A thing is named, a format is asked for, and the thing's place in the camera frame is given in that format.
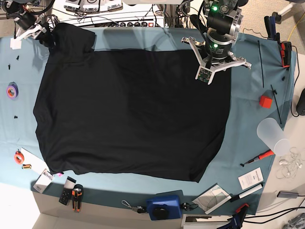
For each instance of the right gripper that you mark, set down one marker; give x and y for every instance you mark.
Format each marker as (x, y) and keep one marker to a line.
(33, 28)

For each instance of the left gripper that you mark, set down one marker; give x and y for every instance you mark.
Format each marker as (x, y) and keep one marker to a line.
(218, 47)

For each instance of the black t-shirt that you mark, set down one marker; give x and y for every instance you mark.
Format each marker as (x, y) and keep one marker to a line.
(128, 111)

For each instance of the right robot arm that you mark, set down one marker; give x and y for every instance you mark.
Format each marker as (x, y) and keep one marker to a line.
(11, 6)

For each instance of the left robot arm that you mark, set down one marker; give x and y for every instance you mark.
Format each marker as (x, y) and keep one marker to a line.
(218, 21)

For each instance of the long black rod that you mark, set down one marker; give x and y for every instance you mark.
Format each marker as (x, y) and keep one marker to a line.
(261, 63)

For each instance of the purple tape roll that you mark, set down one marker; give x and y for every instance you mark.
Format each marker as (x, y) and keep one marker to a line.
(12, 90)

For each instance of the blue black clamp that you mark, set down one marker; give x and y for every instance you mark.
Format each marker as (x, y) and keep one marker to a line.
(270, 26)

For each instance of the orange black clamp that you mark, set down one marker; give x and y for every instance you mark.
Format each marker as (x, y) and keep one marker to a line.
(285, 51)

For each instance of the red cube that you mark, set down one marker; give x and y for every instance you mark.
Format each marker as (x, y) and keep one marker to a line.
(265, 101)

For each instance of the short black rod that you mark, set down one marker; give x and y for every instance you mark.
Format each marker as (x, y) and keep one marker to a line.
(274, 94)

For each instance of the translucent plastic cup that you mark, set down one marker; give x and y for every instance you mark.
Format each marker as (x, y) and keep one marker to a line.
(270, 132)

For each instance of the black computer mouse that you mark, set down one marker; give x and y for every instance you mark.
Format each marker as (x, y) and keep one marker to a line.
(300, 107)

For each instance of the orange black screwdriver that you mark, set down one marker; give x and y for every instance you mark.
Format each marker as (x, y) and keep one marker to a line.
(259, 157)

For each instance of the orange tape roll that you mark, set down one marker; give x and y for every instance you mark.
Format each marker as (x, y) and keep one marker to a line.
(19, 157)

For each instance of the white paper sheet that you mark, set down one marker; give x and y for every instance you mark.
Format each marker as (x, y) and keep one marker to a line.
(37, 164)

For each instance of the small brass battery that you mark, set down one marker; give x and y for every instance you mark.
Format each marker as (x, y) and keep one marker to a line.
(26, 166)

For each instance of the white printed card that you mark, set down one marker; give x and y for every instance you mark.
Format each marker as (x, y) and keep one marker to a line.
(251, 178)

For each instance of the teal table cloth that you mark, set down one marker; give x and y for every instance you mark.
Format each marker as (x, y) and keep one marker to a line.
(25, 67)

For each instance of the white earphones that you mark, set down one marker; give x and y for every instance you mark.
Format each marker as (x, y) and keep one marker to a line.
(290, 164)

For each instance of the white packaged card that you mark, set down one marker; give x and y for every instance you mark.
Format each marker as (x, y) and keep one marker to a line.
(43, 181)

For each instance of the folded map booklet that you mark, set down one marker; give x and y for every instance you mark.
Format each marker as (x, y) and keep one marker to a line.
(212, 199)

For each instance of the black white marker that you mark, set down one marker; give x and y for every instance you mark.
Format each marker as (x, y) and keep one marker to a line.
(247, 192)

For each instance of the grey usb hub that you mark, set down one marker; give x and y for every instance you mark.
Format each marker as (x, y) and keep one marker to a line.
(287, 194)

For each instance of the orange black pliers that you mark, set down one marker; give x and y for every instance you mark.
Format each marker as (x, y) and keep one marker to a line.
(77, 196)

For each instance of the blue plastic box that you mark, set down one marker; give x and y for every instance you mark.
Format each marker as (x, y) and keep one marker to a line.
(164, 207)

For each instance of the black remote control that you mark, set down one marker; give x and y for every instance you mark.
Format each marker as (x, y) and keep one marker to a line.
(67, 191)

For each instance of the blue orange bottom clamp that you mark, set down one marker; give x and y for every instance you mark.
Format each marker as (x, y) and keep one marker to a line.
(236, 221)

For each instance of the metal carabiner keyring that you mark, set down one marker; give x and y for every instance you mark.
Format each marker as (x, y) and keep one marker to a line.
(137, 209)

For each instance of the power strip with red switch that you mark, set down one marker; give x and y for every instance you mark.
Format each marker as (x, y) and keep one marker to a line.
(127, 24)

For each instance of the black clip with ring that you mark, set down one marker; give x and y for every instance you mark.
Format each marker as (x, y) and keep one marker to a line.
(188, 207)

